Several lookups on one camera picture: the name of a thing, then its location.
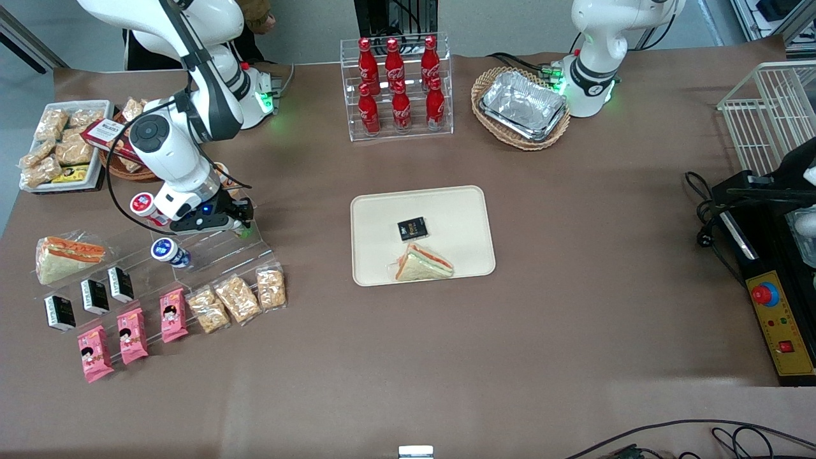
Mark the green gum bottle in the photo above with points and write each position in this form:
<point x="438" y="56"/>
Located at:
<point x="246" y="233"/>

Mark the black yellow control box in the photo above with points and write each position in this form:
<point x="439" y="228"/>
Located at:
<point x="771" y="255"/>

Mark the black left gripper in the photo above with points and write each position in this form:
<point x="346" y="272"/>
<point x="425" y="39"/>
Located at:
<point x="792" y="167"/>

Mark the round wicker basket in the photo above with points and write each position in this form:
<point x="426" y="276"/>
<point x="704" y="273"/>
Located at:
<point x="111" y="167"/>

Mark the oval wicker basket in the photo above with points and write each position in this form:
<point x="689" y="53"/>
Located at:
<point x="488" y="80"/>

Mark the white rectangular tray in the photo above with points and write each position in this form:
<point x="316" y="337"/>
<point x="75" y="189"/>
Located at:
<point x="99" y="108"/>

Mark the blue gum bottle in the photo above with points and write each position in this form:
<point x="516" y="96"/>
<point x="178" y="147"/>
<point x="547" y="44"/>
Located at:
<point x="167" y="251"/>

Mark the red cookie box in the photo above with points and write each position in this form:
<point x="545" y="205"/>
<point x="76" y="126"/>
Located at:
<point x="105" y="132"/>

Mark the black snack packet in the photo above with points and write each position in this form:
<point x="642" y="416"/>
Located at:
<point x="412" y="229"/>

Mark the pink snack pack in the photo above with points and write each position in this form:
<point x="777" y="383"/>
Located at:
<point x="95" y="354"/>
<point x="173" y="316"/>
<point x="132" y="336"/>

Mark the clear bag peanut snack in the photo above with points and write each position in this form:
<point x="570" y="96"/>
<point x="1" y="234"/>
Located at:
<point x="237" y="299"/>
<point x="208" y="310"/>
<point x="271" y="288"/>

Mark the red gum bottle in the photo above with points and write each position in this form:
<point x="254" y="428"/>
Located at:
<point x="143" y="204"/>

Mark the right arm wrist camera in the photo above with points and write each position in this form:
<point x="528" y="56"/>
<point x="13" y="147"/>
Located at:
<point x="197" y="225"/>

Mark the clear bag puffed snack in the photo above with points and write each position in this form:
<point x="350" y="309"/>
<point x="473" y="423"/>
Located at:
<point x="132" y="108"/>

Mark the small black box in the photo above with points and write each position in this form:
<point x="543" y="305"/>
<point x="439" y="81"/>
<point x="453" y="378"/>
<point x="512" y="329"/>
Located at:
<point x="120" y="284"/>
<point x="95" y="296"/>
<point x="60" y="312"/>

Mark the clear bag brown snack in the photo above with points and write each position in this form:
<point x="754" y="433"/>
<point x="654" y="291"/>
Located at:
<point x="75" y="150"/>
<point x="51" y="124"/>
<point x="37" y="153"/>
<point x="86" y="117"/>
<point x="41" y="172"/>

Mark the yellow snack packet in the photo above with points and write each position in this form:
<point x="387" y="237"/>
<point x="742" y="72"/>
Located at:
<point x="71" y="174"/>

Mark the small white device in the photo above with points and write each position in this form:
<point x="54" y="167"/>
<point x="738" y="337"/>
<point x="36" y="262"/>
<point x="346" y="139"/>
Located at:
<point x="415" y="452"/>

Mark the aluminium frame shelf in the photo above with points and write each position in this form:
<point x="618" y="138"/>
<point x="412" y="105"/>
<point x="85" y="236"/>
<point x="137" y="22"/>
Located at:
<point x="771" y="13"/>

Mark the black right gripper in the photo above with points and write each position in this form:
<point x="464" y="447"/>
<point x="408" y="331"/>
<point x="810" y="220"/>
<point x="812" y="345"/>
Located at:
<point x="224" y="204"/>

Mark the clear acrylic stepped stand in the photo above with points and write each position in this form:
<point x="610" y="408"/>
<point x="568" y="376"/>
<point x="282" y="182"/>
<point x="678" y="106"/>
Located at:
<point x="210" y="252"/>

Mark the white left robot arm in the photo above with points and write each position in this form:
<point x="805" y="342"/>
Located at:
<point x="599" y="38"/>

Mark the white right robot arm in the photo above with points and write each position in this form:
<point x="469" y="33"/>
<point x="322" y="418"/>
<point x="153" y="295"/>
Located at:
<point x="166" y="146"/>

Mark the orange gum bottle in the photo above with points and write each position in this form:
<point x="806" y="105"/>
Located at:
<point x="229" y="182"/>

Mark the cream plastic tray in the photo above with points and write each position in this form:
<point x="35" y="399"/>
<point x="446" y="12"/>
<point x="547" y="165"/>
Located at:
<point x="452" y="223"/>

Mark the red cola bottle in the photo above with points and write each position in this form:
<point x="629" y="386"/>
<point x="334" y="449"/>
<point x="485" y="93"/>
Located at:
<point x="394" y="60"/>
<point x="435" y="105"/>
<point x="368" y="64"/>
<point x="368" y="115"/>
<point x="401" y="111"/>
<point x="430" y="60"/>

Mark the red emergency stop button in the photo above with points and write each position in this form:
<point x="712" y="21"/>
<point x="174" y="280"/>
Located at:
<point x="764" y="294"/>

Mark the wrapped triangle sandwich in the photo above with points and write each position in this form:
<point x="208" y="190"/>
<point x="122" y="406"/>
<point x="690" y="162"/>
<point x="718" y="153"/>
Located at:
<point x="64" y="258"/>
<point x="424" y="264"/>

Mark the clear acrylic bottle rack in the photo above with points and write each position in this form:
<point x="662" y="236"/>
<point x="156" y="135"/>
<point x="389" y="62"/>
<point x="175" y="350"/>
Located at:
<point x="414" y="135"/>

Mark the black equipment stand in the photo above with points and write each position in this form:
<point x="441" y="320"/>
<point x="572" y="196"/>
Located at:
<point x="382" y="16"/>

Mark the aluminium foil tray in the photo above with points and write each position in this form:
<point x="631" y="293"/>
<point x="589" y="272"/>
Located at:
<point x="523" y="105"/>

